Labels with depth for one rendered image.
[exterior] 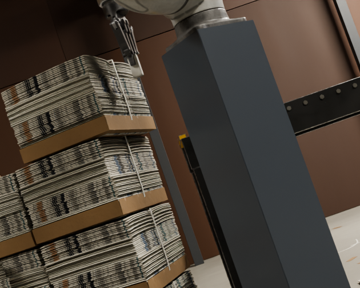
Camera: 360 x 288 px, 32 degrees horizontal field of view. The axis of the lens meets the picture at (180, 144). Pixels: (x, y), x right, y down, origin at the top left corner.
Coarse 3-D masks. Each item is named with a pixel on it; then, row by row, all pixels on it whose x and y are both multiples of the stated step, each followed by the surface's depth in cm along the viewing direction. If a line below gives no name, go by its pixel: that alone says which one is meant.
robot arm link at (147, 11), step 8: (120, 0) 155; (128, 0) 154; (136, 0) 155; (144, 0) 155; (152, 0) 156; (160, 0) 158; (168, 0) 160; (176, 0) 163; (184, 0) 166; (128, 8) 158; (136, 8) 158; (144, 8) 158; (152, 8) 159; (160, 8) 161; (168, 8) 163; (176, 8) 166
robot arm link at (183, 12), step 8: (192, 0) 168; (200, 0) 170; (208, 0) 171; (216, 0) 173; (184, 8) 169; (192, 8) 171; (200, 8) 170; (208, 8) 171; (216, 8) 172; (224, 8) 176; (168, 16) 173; (176, 16) 173; (184, 16) 172; (176, 24) 175
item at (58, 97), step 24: (48, 72) 177; (72, 72) 175; (96, 72) 178; (24, 96) 179; (48, 96) 176; (72, 96) 174; (96, 96) 172; (120, 96) 187; (24, 120) 179; (48, 120) 176; (72, 120) 174; (24, 144) 180
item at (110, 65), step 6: (108, 66) 189; (114, 72) 191; (114, 78) 189; (120, 78) 193; (114, 84) 188; (120, 90) 190; (126, 96) 192; (126, 108) 189; (126, 114) 188; (132, 114) 192; (132, 132) 191
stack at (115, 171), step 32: (64, 160) 176; (96, 160) 173; (128, 160) 188; (0, 192) 182; (32, 192) 180; (64, 192) 176; (96, 192) 173; (128, 192) 178; (0, 224) 183; (32, 224) 182; (96, 224) 174; (128, 224) 171; (160, 224) 193; (32, 256) 180; (64, 256) 177; (96, 256) 174; (128, 256) 171; (160, 256) 183
